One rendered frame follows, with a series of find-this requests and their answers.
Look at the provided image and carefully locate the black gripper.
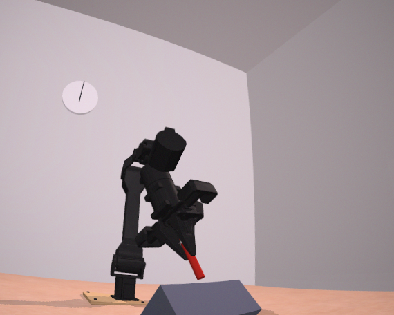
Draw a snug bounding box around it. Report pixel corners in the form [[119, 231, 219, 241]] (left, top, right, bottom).
[[135, 178, 218, 260]]

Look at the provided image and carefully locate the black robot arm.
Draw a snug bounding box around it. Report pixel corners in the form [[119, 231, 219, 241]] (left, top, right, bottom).
[[110, 127, 187, 301]]

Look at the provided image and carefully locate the grey sloped panel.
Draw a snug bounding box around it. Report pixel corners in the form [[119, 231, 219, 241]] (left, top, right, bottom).
[[141, 280, 262, 315]]

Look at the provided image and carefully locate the red peg with white band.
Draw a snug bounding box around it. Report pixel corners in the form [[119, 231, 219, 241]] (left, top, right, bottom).
[[179, 240, 205, 280]]

